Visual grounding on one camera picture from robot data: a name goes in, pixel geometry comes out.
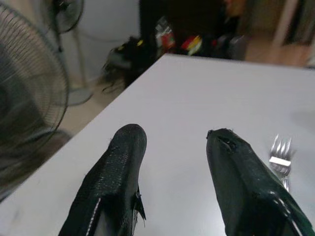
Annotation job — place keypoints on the red and white packet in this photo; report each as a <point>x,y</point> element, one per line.
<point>166,37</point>

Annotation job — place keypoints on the grey suitcase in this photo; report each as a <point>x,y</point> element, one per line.
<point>235,48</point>

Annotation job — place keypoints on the large black cage fan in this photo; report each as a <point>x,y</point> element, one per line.
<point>27,98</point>

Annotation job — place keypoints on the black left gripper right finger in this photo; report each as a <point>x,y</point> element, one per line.
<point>241,186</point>

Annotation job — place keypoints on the white fan stand with base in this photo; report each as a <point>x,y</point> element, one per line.
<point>80,96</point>

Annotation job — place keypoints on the black cabinet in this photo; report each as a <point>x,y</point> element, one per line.
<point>192,17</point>

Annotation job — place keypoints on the red yellow colourful toy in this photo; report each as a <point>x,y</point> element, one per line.
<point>193,44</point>

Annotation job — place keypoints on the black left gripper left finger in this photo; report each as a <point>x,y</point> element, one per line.
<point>118,169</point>

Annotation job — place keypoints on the silver metal fork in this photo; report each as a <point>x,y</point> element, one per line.
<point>280,162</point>

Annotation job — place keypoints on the small black standing fan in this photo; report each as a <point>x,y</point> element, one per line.
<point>66,17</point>

